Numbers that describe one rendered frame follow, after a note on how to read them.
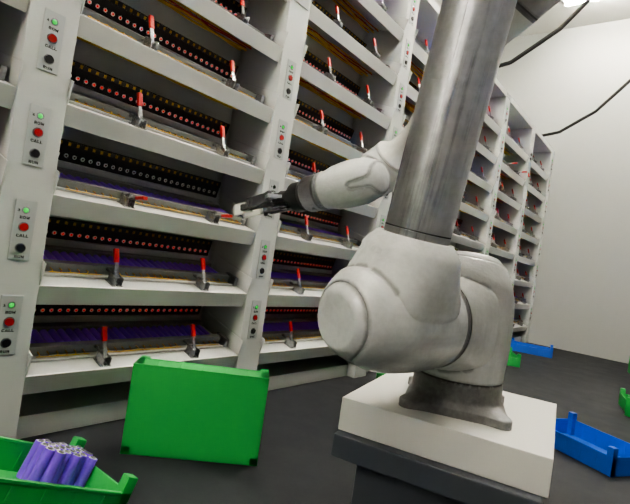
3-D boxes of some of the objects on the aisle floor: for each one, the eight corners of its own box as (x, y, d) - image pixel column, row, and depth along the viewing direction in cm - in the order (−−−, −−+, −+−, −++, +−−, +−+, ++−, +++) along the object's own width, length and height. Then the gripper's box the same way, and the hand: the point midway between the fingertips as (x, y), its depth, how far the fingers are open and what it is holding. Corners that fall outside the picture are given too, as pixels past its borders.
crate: (60, 479, 90) (82, 437, 92) (116, 528, 77) (139, 478, 80) (-127, 454, 68) (-92, 400, 71) (-92, 518, 56) (-51, 449, 58)
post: (252, 399, 154) (330, -131, 156) (231, 403, 147) (313, -153, 149) (213, 382, 166) (285, -109, 168) (191, 385, 159) (267, -128, 161)
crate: (256, 467, 107) (269, 378, 107) (119, 454, 103) (133, 362, 104) (256, 451, 115) (268, 369, 115) (129, 439, 111) (142, 354, 111)
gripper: (286, 204, 109) (217, 220, 123) (327, 215, 121) (259, 229, 135) (285, 172, 110) (216, 192, 124) (325, 186, 122) (259, 203, 136)
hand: (248, 209), depth 127 cm, fingers open, 3 cm apart
